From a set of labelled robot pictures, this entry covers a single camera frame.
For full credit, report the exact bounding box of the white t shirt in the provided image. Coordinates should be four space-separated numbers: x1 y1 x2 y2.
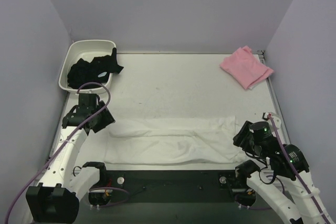
104 116 247 165

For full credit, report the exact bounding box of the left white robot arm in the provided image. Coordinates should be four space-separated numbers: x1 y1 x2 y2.
26 93 115 223

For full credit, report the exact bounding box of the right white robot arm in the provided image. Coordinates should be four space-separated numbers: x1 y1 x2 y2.
233 121 334 223

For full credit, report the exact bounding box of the black t shirt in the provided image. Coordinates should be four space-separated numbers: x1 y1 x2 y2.
67 47 124 90

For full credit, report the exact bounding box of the white plastic bin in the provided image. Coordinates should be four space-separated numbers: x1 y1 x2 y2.
58 39 116 94

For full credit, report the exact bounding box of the pink folded t shirt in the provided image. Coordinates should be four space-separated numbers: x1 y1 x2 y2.
219 46 274 90

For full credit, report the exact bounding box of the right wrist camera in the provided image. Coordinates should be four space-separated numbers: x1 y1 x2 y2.
262 112 281 132

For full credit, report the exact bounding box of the aluminium right side rail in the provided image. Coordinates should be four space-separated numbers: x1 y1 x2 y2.
257 49 295 156

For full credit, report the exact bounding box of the aluminium rail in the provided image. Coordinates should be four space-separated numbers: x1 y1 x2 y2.
257 49 295 156
31 167 289 193

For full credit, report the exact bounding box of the aluminium front rail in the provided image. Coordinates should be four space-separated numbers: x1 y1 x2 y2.
31 167 289 193

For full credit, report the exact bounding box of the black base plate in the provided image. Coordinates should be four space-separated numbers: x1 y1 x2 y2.
85 170 256 207

